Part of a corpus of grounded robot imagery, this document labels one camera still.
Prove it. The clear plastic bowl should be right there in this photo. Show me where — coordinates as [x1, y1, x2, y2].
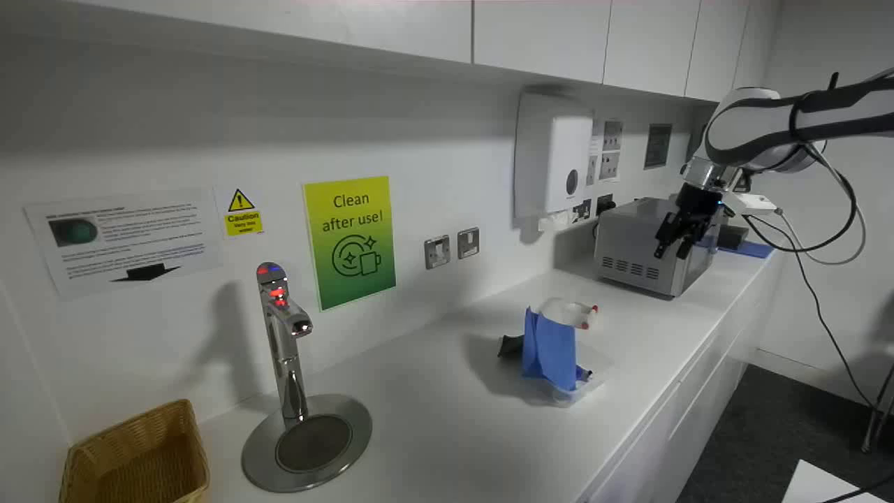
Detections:
[520, 358, 610, 407]

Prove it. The dark wall notice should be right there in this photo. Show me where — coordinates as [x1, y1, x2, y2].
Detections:
[642, 119, 673, 170]

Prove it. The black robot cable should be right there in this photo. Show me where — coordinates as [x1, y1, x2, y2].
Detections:
[744, 71, 894, 414]

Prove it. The blue flat object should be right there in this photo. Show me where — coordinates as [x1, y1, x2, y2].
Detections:
[719, 231, 778, 262]

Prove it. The yellow warning sign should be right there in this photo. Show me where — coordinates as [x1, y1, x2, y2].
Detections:
[222, 185, 267, 237]

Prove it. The silver wall switch plate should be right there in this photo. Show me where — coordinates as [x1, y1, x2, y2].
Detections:
[455, 223, 485, 262]
[422, 231, 452, 275]

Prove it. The clear container with red piece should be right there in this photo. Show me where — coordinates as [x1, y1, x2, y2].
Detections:
[538, 294, 603, 336]

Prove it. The white paper towel dispenser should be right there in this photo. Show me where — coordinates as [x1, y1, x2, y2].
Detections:
[511, 89, 598, 237]

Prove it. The silver metal appliance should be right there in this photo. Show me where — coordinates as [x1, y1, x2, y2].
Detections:
[594, 194, 728, 303]

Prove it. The white upper wall cabinet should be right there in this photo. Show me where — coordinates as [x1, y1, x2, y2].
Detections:
[74, 0, 760, 106]

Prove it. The white base cabinet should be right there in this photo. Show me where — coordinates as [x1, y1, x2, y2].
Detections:
[585, 261, 779, 503]

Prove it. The white instruction wall poster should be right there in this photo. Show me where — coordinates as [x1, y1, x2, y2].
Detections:
[585, 118, 627, 185]

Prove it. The green clean after use sign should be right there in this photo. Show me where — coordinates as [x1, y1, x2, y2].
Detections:
[303, 174, 399, 314]

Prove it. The dark green scouring pad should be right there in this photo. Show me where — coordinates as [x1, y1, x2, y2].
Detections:
[494, 333, 531, 367]

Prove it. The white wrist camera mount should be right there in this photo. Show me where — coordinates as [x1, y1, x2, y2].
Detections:
[719, 188, 782, 217]

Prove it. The black double wall socket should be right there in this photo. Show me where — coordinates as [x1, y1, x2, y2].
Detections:
[567, 191, 622, 226]

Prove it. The chrome water tap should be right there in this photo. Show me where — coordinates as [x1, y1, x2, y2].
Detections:
[254, 261, 317, 428]

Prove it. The blue paper towel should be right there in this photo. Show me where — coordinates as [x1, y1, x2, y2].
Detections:
[517, 305, 595, 396]

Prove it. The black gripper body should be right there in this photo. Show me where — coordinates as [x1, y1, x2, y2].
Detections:
[669, 182, 728, 237]

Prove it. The white information sheet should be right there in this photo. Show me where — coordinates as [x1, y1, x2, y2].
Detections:
[22, 191, 223, 300]

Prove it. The metal stand leg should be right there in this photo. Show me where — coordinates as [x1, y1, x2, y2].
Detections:
[858, 342, 894, 456]

